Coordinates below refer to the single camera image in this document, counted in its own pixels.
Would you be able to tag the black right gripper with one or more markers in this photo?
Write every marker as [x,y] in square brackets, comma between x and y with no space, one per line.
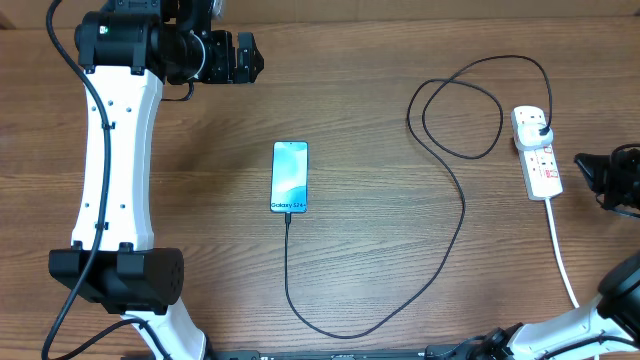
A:
[601,169]

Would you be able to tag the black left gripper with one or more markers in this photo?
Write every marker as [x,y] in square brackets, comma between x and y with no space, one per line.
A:
[222,44]

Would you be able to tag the Galaxy S24+ smartphone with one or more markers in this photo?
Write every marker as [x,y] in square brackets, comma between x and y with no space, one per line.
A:
[289,182]

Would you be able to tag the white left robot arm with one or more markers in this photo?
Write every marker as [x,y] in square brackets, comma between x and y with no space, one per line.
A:
[128,51]

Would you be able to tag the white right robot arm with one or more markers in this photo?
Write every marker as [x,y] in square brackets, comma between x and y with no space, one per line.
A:
[607,324]

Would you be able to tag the white charger plug adapter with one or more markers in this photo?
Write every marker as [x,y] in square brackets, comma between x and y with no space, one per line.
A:
[528,137]

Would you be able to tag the white power strip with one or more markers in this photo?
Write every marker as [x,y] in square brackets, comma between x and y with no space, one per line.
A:
[539,167]

